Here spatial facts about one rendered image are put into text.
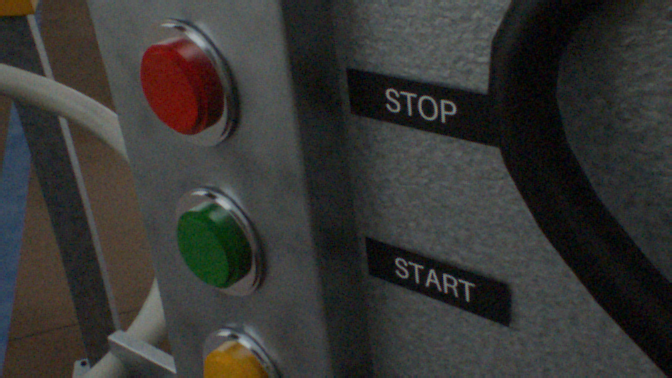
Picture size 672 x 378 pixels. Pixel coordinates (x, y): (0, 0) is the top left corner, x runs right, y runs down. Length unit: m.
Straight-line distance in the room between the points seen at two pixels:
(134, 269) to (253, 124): 2.97
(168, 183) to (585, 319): 0.13
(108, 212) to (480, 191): 3.38
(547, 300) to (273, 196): 0.08
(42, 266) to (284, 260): 3.10
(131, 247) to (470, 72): 3.14
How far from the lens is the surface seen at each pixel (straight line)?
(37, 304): 3.19
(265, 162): 0.27
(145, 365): 0.79
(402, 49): 0.24
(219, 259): 0.29
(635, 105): 0.22
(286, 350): 0.30
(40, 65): 2.34
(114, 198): 3.70
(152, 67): 0.27
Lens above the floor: 1.61
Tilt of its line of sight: 28 degrees down
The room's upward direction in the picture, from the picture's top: 7 degrees counter-clockwise
